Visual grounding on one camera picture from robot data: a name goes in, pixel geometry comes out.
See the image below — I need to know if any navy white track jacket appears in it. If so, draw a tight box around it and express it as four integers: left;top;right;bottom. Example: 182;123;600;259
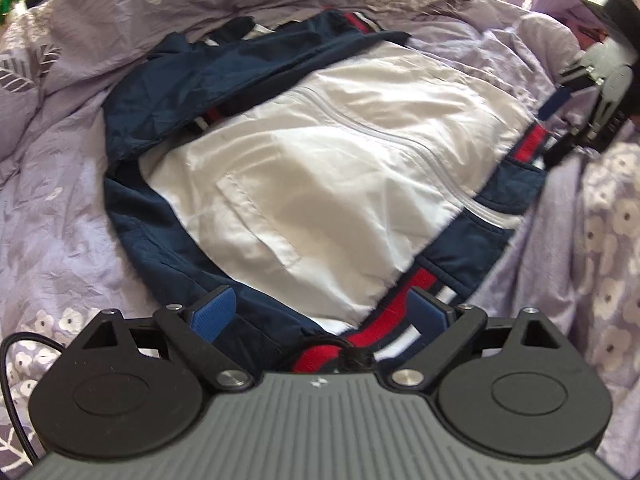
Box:
103;10;548;373

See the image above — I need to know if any purple floral duvet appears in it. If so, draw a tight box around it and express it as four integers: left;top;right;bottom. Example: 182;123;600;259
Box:
1;0;639;476

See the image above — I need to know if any green white plush toy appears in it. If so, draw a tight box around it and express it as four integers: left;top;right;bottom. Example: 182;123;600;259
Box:
0;0;27;25

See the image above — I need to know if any black cable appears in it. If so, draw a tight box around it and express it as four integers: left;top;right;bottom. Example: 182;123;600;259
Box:
0;331;66;466

